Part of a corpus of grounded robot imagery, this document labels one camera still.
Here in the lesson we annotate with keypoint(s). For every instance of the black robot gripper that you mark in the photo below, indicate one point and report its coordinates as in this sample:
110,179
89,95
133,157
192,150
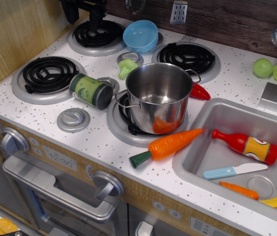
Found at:
96,9

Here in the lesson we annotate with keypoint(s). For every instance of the light green toy broccoli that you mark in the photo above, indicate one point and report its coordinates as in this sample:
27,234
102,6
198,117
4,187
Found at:
126,67

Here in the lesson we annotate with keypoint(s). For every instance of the stainless steel pot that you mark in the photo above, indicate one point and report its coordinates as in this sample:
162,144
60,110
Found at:
158,95

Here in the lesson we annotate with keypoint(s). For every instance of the back left black burner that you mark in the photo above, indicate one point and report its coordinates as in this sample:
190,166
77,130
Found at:
106,41

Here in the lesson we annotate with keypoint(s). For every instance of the hanging metal skimmer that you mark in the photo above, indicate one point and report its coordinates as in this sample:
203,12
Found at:
135,6

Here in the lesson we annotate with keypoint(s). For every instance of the blue plastic bowl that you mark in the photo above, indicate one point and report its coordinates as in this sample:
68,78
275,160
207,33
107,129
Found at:
141,36

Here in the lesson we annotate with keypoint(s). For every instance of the back grey stovetop knob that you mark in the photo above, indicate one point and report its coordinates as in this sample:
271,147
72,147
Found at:
134,56

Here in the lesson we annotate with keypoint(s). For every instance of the grey stovetop knob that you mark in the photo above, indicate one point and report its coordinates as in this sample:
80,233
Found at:
110,82
134,56
73,120

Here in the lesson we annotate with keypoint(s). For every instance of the middle grey stovetop knob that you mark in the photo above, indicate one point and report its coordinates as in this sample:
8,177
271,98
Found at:
110,82

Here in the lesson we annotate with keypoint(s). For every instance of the green toy food can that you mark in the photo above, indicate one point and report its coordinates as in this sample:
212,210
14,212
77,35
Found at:
90,91

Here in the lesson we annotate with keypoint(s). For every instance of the front left black burner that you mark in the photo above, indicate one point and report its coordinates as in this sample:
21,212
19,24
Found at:
45,81

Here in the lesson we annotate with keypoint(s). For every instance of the hanging metal spatula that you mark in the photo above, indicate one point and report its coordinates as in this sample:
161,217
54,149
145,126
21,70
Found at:
179,12

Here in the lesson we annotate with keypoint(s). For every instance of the front grey stovetop knob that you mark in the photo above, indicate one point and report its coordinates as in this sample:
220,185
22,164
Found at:
73,120

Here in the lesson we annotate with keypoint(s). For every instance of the red toy chili pepper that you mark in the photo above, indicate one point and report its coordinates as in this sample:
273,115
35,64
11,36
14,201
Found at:
199,92

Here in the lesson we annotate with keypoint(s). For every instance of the oven clock display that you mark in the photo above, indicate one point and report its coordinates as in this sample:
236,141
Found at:
60,158

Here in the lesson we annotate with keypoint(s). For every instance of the large orange toy carrot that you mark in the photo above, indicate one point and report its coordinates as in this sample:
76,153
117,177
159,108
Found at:
165,146

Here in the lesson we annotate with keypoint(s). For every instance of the left grey oven knob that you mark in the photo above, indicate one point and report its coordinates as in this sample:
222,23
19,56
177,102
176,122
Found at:
13,141

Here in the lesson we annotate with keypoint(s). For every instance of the grey oven knob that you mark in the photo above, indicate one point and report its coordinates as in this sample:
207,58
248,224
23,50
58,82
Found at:
13,141
106,185

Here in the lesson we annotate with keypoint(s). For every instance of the right grey oven knob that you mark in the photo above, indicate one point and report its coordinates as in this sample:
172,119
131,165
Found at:
106,185

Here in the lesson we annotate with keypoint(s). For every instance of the green toy apple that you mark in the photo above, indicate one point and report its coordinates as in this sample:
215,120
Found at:
262,68

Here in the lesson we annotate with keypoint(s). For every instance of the grey plastic sink basin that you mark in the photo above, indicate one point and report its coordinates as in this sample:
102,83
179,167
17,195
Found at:
206,153

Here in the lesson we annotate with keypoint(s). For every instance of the red toy ketchup bottle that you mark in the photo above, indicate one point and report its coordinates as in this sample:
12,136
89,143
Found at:
249,146

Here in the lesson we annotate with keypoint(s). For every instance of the yellow object bottom left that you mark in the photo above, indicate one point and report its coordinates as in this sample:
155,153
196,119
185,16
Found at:
6,226

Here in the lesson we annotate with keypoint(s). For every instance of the small orange carrot piece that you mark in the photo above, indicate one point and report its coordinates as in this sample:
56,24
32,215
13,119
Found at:
239,189

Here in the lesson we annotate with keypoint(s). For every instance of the grey oven door handle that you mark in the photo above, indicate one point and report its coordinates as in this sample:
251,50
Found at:
42,182

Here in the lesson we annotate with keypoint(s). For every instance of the blue handled toy knife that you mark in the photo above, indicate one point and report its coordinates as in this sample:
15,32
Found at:
233,171

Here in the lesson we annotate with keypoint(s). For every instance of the grey dishwasher handle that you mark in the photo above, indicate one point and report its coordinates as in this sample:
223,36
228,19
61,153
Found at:
144,229

